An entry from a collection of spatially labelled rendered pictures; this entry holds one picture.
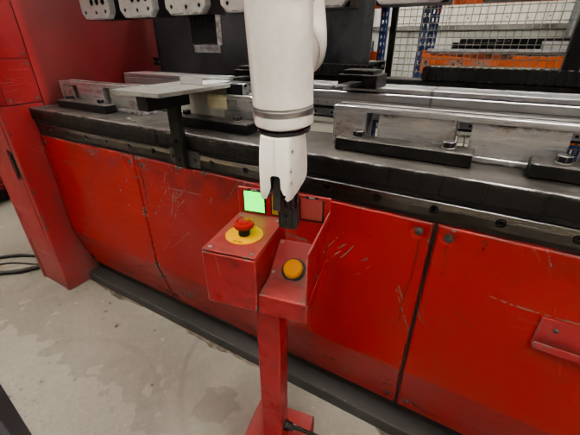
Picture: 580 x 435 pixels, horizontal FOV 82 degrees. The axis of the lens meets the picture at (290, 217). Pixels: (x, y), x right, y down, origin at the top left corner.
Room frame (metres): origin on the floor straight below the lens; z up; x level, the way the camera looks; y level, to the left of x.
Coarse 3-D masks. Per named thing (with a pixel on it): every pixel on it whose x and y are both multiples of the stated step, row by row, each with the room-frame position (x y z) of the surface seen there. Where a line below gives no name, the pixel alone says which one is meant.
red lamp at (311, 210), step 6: (300, 204) 0.60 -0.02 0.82; (306, 204) 0.59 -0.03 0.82; (312, 204) 0.59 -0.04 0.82; (318, 204) 0.58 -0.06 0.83; (300, 210) 0.60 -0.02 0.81; (306, 210) 0.59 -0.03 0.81; (312, 210) 0.59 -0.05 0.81; (318, 210) 0.58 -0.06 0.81; (300, 216) 0.60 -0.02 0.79; (306, 216) 0.59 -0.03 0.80; (312, 216) 0.59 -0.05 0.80; (318, 216) 0.58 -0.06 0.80
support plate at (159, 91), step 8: (120, 88) 0.92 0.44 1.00; (128, 88) 0.92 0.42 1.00; (136, 88) 0.92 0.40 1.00; (144, 88) 0.92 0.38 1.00; (152, 88) 0.92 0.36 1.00; (160, 88) 0.92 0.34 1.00; (168, 88) 0.92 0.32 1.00; (176, 88) 0.92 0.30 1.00; (184, 88) 0.92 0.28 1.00; (192, 88) 0.92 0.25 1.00; (200, 88) 0.93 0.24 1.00; (208, 88) 0.96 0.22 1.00; (216, 88) 0.99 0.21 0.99; (136, 96) 0.85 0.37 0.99; (144, 96) 0.84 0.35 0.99; (152, 96) 0.82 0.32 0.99; (160, 96) 0.82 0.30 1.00; (168, 96) 0.84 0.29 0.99
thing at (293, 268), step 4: (288, 260) 0.53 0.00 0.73; (292, 260) 0.53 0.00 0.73; (296, 260) 0.53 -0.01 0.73; (284, 264) 0.52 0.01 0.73; (288, 264) 0.52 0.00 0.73; (292, 264) 0.52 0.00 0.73; (296, 264) 0.52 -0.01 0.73; (300, 264) 0.52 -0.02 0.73; (284, 268) 0.51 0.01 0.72; (288, 268) 0.51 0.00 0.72; (292, 268) 0.51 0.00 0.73; (296, 268) 0.51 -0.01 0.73; (300, 268) 0.51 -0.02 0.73; (284, 272) 0.51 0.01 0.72; (288, 272) 0.51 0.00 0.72; (292, 272) 0.51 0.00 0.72; (296, 272) 0.51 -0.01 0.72; (300, 272) 0.51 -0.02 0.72; (288, 276) 0.50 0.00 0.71; (292, 276) 0.50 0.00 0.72; (296, 276) 0.50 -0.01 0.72
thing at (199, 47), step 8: (192, 16) 1.11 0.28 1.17; (200, 16) 1.09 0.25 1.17; (208, 16) 1.08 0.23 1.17; (216, 16) 1.07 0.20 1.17; (192, 24) 1.11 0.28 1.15; (200, 24) 1.09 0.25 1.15; (208, 24) 1.08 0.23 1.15; (216, 24) 1.07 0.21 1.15; (192, 32) 1.11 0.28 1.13; (200, 32) 1.10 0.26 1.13; (208, 32) 1.08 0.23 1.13; (216, 32) 1.07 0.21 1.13; (192, 40) 1.11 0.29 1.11; (200, 40) 1.10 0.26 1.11; (208, 40) 1.08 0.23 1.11; (216, 40) 1.07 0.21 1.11; (200, 48) 1.11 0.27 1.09; (208, 48) 1.10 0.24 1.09; (216, 48) 1.08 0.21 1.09
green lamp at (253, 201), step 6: (246, 192) 0.63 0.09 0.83; (252, 192) 0.63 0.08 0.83; (258, 192) 0.63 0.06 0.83; (246, 198) 0.63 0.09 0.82; (252, 198) 0.63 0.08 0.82; (258, 198) 0.63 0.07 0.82; (246, 204) 0.63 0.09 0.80; (252, 204) 0.63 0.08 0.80; (258, 204) 0.63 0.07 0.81; (252, 210) 0.63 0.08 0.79; (258, 210) 0.63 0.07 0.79
